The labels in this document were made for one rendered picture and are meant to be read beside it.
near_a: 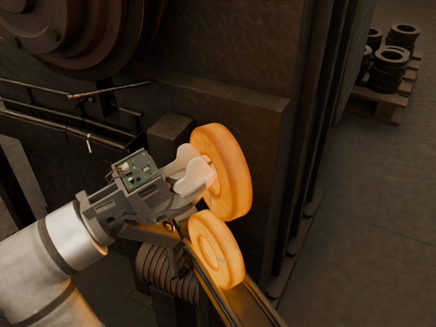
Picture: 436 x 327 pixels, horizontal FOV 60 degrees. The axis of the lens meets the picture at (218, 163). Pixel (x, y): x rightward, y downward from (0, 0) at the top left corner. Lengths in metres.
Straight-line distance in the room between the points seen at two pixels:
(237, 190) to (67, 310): 0.28
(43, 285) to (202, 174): 0.26
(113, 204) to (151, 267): 0.47
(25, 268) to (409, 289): 1.41
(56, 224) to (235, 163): 0.25
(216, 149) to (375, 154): 1.74
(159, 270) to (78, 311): 0.40
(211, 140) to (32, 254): 0.28
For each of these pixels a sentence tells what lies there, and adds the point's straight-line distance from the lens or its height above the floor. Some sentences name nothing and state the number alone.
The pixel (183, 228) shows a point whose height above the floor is 0.70.
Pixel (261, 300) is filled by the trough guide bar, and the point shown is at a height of 0.69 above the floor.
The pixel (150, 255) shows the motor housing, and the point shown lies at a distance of 0.98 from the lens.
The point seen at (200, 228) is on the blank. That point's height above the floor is 0.75.
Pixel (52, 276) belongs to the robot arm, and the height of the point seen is 0.87.
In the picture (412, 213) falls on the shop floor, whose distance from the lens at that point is 1.96.
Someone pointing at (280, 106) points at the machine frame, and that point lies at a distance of 0.82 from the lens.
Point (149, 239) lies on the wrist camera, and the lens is 0.60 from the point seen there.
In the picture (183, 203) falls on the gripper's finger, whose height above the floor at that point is 0.91.
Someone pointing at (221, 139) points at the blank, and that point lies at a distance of 0.54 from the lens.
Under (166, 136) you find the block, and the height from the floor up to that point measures 0.80.
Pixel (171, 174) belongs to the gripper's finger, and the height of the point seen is 0.91.
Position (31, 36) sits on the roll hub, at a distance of 0.85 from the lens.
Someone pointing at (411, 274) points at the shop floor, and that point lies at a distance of 1.73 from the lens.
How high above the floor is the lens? 1.31
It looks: 41 degrees down
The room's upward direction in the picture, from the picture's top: straight up
